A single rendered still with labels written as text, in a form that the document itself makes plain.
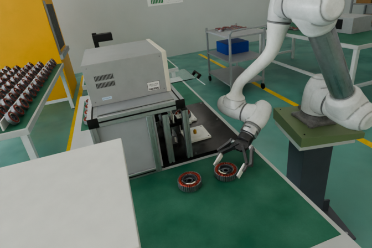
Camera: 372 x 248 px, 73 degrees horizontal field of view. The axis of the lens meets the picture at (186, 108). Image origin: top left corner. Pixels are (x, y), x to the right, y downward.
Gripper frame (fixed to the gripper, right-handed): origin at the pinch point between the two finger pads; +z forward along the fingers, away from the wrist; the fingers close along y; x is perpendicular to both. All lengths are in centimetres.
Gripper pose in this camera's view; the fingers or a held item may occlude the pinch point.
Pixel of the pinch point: (226, 169)
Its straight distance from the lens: 126.1
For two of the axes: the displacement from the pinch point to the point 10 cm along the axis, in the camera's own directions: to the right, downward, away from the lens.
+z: -5.6, 7.7, -3.2
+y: 7.0, 2.3, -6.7
